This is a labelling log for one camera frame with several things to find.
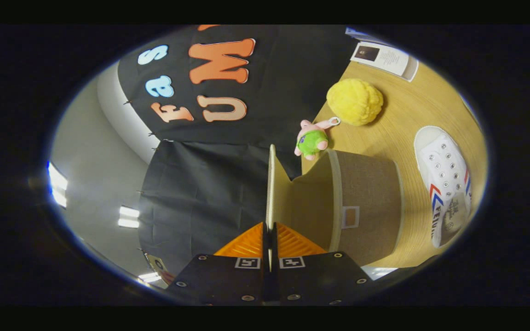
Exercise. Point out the black backdrop cloth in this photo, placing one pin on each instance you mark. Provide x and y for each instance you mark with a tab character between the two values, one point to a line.
269	105

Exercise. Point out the white shoe red blue stripes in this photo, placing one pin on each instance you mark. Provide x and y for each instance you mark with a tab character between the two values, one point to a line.
444	174

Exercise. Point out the white cover book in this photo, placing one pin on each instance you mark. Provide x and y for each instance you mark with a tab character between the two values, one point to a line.
389	57

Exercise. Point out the pink plush toy green shirt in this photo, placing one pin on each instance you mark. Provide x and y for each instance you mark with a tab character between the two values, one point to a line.
312	141

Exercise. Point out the ceiling light panel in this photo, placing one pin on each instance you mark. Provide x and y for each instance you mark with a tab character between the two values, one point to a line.
58	184
150	277
128	217

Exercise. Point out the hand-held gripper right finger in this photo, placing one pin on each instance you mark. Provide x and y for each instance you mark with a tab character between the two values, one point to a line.
315	280

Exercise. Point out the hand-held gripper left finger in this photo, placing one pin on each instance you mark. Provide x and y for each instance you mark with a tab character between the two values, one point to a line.
228	280

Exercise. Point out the beige fabric storage box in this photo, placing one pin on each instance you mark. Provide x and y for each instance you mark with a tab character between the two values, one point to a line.
366	202

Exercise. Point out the yellow plush toy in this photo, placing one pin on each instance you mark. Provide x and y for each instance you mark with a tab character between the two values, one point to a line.
354	101

